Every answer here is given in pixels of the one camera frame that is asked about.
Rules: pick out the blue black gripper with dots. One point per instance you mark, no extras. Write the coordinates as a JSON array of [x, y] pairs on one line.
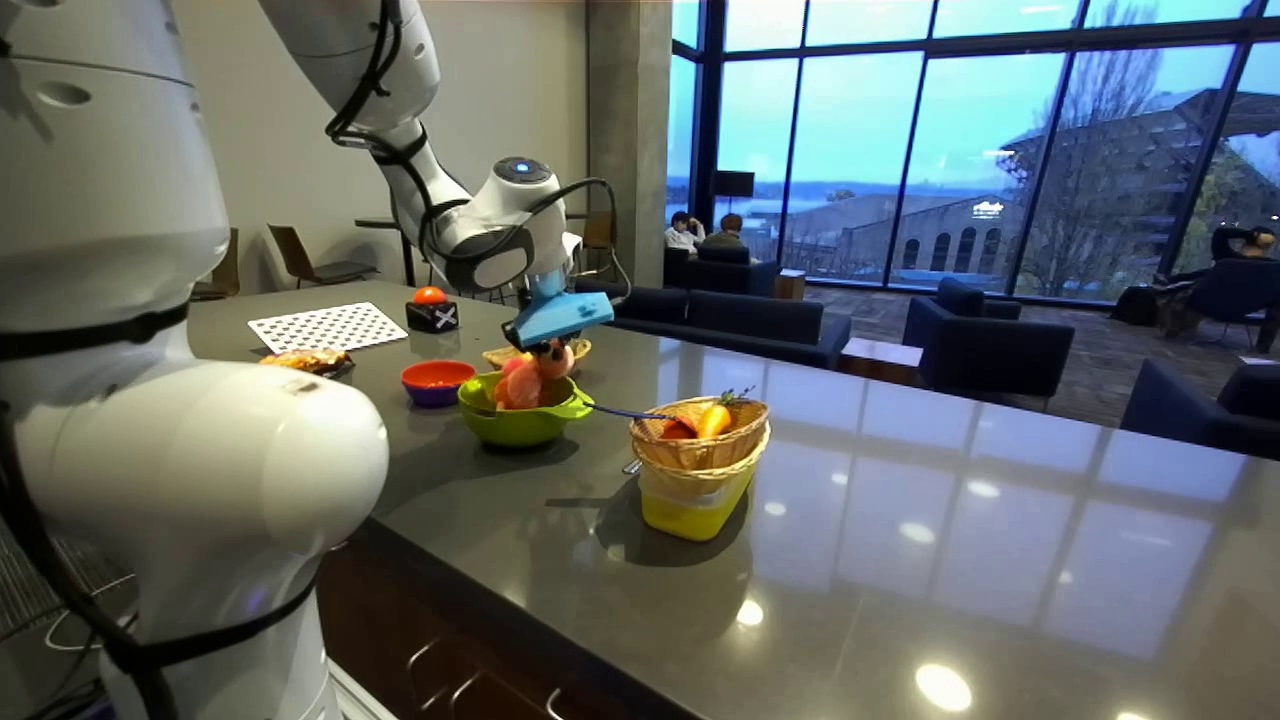
[[563, 320]]

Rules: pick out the orange pink stuffed bird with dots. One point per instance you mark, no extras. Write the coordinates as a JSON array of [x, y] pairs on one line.
[[519, 387]]

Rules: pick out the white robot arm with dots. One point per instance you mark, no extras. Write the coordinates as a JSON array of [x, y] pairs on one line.
[[163, 454]]

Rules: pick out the lime green bowl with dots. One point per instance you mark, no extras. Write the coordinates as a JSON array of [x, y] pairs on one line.
[[523, 425]]

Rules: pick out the purple and red bowl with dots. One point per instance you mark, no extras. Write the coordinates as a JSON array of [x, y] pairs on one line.
[[436, 387]]

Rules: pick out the black white marker cube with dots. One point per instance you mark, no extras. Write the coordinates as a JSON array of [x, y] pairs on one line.
[[433, 318]]

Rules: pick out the small orange toy fruit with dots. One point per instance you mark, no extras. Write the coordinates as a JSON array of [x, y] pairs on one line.
[[428, 297]]

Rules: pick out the red toy fruit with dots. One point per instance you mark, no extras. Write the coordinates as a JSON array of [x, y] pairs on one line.
[[679, 431]]

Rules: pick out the yellow toy fruit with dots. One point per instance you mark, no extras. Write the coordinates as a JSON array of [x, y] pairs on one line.
[[714, 421]]

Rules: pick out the seated person white top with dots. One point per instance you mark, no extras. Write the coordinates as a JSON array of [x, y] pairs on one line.
[[687, 232]]

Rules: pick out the long dark sofa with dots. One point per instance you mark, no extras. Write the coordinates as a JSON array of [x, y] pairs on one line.
[[735, 320]]

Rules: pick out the tall wicker basket yellow base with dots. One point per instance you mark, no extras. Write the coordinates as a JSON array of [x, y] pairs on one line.
[[694, 503]]

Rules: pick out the black white checkerboard sheet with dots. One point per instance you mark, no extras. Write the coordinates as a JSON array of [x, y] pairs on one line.
[[326, 329]]

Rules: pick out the seated person dark top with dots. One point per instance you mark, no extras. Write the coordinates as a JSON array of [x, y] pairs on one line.
[[726, 237]]

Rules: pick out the small wicker tray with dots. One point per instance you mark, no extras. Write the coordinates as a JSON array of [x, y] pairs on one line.
[[311, 361]]

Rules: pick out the concrete pillar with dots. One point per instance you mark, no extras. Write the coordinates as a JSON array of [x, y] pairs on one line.
[[624, 134]]

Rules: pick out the wooden chair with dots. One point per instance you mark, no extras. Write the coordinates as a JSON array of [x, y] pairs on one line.
[[301, 255]]

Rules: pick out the low coffee table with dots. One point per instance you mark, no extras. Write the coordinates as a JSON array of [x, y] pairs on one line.
[[880, 353]]

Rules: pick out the dark blue armchair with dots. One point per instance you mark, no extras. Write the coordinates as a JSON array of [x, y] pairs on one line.
[[1201, 405], [987, 353]]

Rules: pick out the dark lounge chair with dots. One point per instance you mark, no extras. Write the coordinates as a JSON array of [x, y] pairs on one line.
[[1173, 307]]

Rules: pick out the seated person by window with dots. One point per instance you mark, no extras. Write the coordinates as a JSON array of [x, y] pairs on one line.
[[1245, 260]]

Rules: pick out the dark window frame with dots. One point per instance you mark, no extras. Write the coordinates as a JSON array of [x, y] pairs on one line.
[[710, 107]]

